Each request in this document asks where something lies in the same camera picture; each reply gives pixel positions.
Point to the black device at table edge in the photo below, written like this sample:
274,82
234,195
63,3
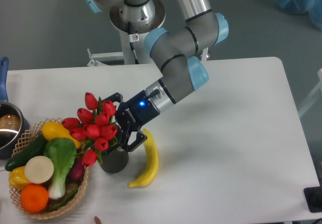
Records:
313,198

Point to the dark green cucumber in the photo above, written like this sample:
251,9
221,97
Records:
35,148

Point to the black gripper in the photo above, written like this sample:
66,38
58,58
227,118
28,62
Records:
131,116

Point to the orange fruit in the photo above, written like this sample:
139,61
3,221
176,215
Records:
34,198

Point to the green chili pepper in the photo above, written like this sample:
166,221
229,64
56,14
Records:
63,202

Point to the dark grey ribbed vase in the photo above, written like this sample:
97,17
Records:
114,158

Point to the white metal frame right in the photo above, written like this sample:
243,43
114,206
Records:
311,98

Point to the red tulip bouquet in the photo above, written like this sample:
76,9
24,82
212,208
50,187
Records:
94,128

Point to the person fingertip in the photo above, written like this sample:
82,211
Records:
97,220

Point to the yellow bell pepper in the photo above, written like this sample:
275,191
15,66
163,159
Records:
18,179

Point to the white round radish slice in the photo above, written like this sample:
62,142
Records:
39,169

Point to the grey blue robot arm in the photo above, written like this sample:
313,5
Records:
173,53

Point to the green bok choy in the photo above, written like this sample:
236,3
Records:
62,153

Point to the dark blue saucepan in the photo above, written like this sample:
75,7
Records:
13,122

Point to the yellow plastic banana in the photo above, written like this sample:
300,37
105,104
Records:
152,163

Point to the yellow squash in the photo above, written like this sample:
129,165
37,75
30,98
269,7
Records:
51,130

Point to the purple red onion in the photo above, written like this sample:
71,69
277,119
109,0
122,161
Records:
77,171

